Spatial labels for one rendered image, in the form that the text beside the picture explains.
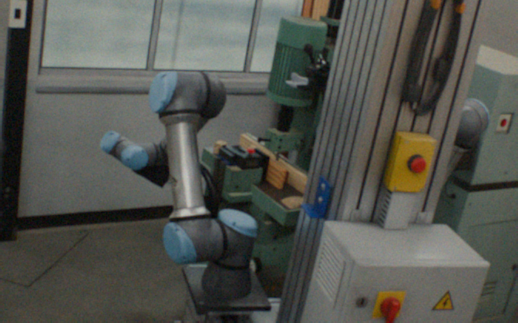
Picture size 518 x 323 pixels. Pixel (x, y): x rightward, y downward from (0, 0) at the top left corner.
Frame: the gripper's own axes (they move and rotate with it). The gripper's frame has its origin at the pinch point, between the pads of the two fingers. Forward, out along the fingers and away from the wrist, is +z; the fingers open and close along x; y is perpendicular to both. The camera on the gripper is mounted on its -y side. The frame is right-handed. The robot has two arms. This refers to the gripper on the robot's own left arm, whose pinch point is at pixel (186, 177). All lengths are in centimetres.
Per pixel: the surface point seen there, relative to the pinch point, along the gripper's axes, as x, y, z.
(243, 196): 8.2, -4.8, 20.3
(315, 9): -112, -114, 91
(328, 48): 9, -68, 19
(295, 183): 12.6, -18.7, 34.9
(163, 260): -100, 48, 81
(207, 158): -25.7, -10.1, 21.1
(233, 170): 7.0, -10.7, 11.1
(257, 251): 15.5, 10.3, 33.4
